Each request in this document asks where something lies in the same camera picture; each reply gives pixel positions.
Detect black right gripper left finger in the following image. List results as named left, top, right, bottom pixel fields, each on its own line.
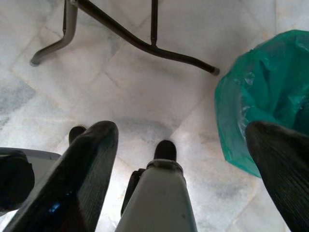
left=2, top=120, right=119, bottom=232

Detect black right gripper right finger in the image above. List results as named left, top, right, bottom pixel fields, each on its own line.
left=245, top=121, right=309, bottom=232

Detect silver robot left leg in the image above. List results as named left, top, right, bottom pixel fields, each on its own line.
left=0, top=125, right=88, bottom=214

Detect silver robot leg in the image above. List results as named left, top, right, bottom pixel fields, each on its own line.
left=0, top=125, right=88, bottom=214
left=115, top=139, right=201, bottom=232

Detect green plastic bin bag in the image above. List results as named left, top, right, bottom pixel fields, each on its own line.
left=214, top=29, right=309, bottom=179

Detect silver robot right leg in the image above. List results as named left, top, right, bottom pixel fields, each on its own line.
left=115, top=139, right=201, bottom=232

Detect dark metal table leg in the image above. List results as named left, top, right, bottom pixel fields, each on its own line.
left=76, top=0, right=221, bottom=75

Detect grey metal table leg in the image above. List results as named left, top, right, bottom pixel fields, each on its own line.
left=30, top=0, right=79, bottom=66

